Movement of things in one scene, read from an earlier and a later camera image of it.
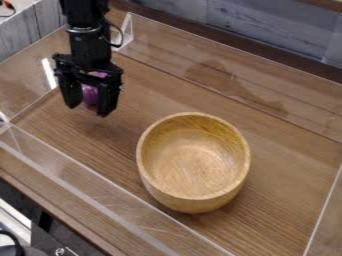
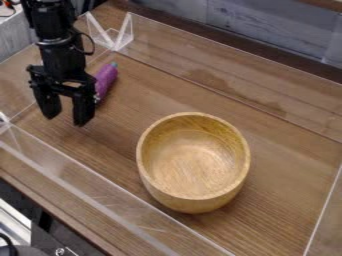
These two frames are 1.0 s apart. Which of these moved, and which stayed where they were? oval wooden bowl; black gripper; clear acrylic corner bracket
Moved: black gripper
Stayed: clear acrylic corner bracket; oval wooden bowl
